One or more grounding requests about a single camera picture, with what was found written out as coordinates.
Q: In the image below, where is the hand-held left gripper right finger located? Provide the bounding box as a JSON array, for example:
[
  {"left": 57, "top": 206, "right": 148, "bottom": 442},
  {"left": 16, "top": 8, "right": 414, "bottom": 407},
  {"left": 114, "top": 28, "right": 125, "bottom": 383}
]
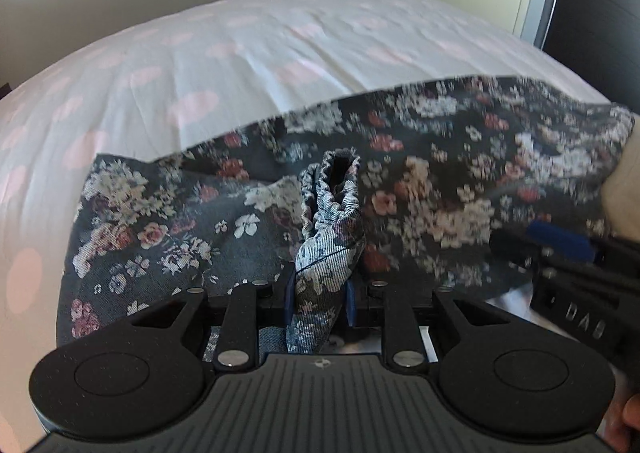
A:
[{"left": 344, "top": 279, "right": 507, "bottom": 370}]

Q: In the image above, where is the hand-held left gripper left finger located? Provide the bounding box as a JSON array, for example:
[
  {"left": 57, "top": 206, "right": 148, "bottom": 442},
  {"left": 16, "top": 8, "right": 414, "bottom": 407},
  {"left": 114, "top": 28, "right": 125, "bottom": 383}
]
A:
[{"left": 121, "top": 265, "right": 297, "bottom": 374}]

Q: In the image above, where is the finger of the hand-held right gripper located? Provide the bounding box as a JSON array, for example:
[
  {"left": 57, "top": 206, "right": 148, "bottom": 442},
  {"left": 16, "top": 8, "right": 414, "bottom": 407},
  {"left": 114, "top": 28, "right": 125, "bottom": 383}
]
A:
[{"left": 520, "top": 220, "right": 640, "bottom": 295}]

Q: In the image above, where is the dark floral garment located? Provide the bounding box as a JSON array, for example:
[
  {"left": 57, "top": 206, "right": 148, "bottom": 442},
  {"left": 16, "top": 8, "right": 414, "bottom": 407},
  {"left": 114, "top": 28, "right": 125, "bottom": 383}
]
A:
[{"left": 56, "top": 74, "right": 637, "bottom": 358}]

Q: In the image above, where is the person's right hand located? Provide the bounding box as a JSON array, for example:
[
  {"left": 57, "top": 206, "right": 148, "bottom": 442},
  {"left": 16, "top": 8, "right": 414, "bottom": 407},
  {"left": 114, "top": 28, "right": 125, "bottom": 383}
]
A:
[{"left": 600, "top": 114, "right": 640, "bottom": 240}]

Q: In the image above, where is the black panel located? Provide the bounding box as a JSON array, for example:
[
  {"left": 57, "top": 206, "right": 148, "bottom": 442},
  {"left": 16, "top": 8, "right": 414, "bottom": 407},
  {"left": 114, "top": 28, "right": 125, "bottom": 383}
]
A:
[{"left": 542, "top": 0, "right": 640, "bottom": 116}]

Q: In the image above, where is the bed with white dotted sheet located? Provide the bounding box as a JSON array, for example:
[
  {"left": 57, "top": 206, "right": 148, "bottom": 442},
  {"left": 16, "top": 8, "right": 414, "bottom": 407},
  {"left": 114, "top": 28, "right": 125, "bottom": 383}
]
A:
[{"left": 0, "top": 0, "right": 608, "bottom": 439}]

